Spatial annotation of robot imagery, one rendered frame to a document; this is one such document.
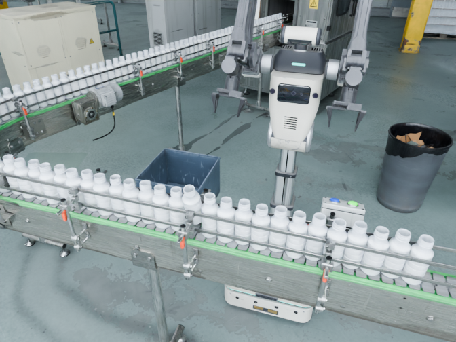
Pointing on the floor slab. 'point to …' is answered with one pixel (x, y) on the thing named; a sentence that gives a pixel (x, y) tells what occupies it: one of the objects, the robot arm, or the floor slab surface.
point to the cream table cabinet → (48, 40)
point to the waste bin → (410, 166)
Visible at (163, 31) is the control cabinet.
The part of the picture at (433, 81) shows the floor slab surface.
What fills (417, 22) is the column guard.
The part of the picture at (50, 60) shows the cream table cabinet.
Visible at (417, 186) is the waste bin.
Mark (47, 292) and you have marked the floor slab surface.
